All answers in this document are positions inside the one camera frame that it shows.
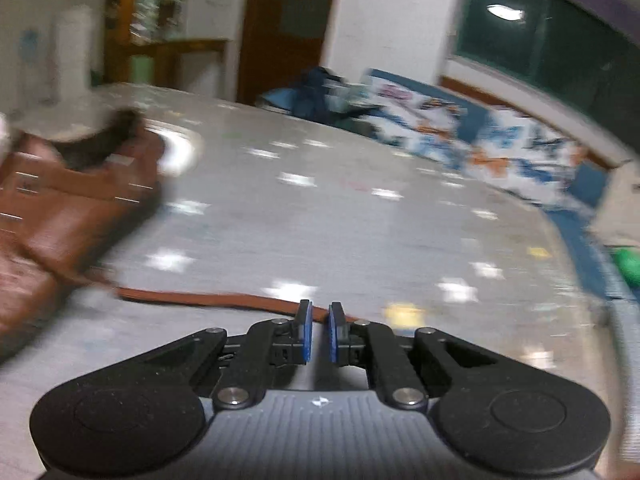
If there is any black backpack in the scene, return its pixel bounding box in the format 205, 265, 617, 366
287, 66, 346, 121

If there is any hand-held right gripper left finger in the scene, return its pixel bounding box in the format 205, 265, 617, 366
145, 300, 313, 411

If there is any blue sofa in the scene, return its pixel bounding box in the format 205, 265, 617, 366
255, 67, 640, 311

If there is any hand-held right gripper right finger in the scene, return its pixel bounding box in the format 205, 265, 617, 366
327, 301, 501, 411

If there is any wooden shelf cabinet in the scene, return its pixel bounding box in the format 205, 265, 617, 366
102, 0, 193, 83

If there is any brown wooden door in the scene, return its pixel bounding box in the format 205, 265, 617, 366
235, 0, 341, 106

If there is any brown shoelace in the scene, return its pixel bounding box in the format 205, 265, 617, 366
50, 260, 361, 323

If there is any brown leather shoe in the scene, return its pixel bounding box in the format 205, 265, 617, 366
0, 107, 168, 361

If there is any wooden console table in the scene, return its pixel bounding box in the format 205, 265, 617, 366
105, 37, 231, 96

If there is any flat butterfly-print cushion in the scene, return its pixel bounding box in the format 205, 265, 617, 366
360, 72, 466, 161

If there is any square butterfly-print cushion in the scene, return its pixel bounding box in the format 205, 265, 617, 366
450, 105, 591, 206

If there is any green-framed window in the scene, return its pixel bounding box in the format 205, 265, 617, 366
450, 0, 640, 126

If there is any beige pillow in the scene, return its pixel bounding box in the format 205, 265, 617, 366
585, 160, 640, 251

